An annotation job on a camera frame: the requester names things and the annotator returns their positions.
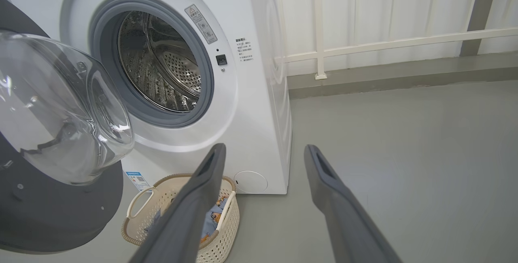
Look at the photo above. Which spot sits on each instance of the blue cartoon pyjama trousers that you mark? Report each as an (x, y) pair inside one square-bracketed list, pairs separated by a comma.
[(212, 220)]

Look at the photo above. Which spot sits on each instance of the cream perforated laundry basket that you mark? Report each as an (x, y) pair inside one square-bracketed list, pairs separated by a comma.
[(224, 238)]

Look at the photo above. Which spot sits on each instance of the grey vertical post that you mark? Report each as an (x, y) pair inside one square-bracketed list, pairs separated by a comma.
[(479, 12)]

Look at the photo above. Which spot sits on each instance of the round black glass washer door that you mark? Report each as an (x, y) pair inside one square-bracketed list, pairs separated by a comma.
[(48, 206)]

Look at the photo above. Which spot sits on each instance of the black printed text label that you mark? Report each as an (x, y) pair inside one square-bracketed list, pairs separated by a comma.
[(244, 49)]

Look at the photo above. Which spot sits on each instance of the white front-load washing machine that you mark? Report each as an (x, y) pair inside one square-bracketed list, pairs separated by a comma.
[(255, 125)]

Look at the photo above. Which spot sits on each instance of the white metal railing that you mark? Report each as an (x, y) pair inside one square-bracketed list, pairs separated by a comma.
[(318, 24)]

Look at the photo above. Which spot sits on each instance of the blue energy label sticker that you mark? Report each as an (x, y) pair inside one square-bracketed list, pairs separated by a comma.
[(137, 181)]

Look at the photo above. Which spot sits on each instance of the grey warning sticker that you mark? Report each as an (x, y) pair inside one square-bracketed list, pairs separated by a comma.
[(201, 24)]

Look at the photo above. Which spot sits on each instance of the black door latch socket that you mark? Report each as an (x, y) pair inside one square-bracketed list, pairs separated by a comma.
[(221, 60)]

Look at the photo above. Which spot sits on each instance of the round white filter cover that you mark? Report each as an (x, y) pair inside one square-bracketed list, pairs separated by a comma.
[(251, 182)]

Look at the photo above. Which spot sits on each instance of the perforated steel washer drum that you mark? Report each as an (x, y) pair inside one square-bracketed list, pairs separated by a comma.
[(162, 64)]

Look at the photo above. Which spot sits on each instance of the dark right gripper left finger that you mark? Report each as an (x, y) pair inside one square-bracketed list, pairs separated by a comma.
[(190, 214)]

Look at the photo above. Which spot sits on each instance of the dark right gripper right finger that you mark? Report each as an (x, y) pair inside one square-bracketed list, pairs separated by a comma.
[(344, 218)]

